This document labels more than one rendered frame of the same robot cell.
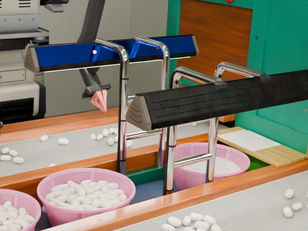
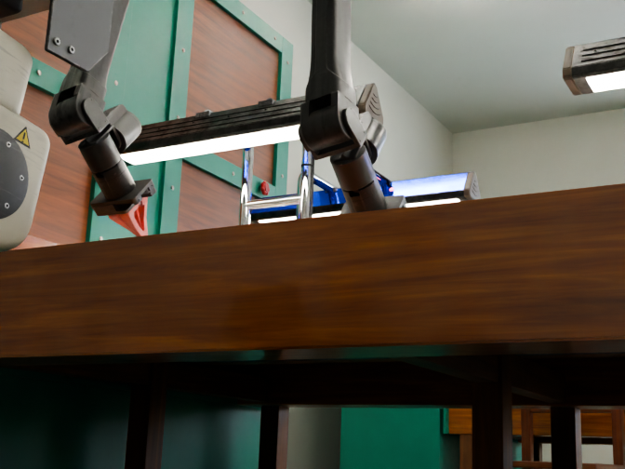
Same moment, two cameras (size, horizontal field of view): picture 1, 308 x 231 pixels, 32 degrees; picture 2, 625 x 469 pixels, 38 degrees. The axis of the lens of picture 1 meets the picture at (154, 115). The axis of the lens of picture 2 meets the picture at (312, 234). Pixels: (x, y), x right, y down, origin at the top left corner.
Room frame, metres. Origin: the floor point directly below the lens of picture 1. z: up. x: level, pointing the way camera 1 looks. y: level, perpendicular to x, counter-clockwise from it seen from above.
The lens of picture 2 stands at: (2.24, 1.73, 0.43)
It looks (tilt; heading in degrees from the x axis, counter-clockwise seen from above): 14 degrees up; 246
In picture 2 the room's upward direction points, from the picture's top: 2 degrees clockwise
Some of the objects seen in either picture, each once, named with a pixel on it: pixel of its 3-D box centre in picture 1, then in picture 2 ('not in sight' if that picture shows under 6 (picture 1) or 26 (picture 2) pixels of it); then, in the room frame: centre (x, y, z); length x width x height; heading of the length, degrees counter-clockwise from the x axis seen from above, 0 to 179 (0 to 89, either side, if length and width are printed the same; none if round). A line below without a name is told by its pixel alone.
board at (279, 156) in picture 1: (255, 145); not in sight; (1.71, -0.36, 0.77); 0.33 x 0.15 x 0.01; 37
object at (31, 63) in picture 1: (119, 50); (233, 125); (1.70, 0.12, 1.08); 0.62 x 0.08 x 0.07; 127
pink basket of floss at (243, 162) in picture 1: (206, 170); not in sight; (1.58, -0.18, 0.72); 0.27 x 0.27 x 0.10
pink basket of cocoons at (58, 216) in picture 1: (86, 203); not in sight; (1.32, 0.17, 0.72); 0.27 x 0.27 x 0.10
